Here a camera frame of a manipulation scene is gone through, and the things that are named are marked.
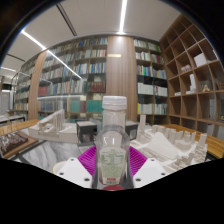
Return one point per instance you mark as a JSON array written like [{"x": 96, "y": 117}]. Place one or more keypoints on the flat round red coaster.
[{"x": 113, "y": 188}]

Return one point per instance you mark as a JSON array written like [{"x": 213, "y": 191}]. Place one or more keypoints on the wooden cubby shelf unit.
[{"x": 196, "y": 83}]

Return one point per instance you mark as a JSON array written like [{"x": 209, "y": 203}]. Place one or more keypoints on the clear plastic drink bottle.
[{"x": 112, "y": 160}]

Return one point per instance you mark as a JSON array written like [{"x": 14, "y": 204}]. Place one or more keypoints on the wide bookshelf full of books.
[{"x": 73, "y": 80}]

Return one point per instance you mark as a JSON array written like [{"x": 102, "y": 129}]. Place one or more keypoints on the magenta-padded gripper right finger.
[{"x": 148, "y": 170}]

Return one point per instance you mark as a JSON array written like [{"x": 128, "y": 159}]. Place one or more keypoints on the straight ceiling light strip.
[{"x": 123, "y": 16}]

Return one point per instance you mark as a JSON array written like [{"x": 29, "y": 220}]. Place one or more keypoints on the curved bookshelf with books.
[{"x": 23, "y": 93}]

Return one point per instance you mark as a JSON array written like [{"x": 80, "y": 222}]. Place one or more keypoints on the dark grey box model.
[
  {"x": 86, "y": 131},
  {"x": 131, "y": 128}
]

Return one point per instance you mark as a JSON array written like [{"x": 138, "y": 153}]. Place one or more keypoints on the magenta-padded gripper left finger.
[{"x": 75, "y": 170}]

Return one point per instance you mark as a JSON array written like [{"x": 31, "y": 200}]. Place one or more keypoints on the white stepped building model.
[{"x": 53, "y": 128}]

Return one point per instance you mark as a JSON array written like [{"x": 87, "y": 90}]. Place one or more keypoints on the narrow bookshelf full of books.
[{"x": 151, "y": 76}]

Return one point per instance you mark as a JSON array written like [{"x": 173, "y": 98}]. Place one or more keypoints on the white city block model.
[{"x": 166, "y": 145}]

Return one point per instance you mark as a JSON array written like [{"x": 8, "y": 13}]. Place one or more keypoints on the brown terrain model on board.
[{"x": 13, "y": 141}]

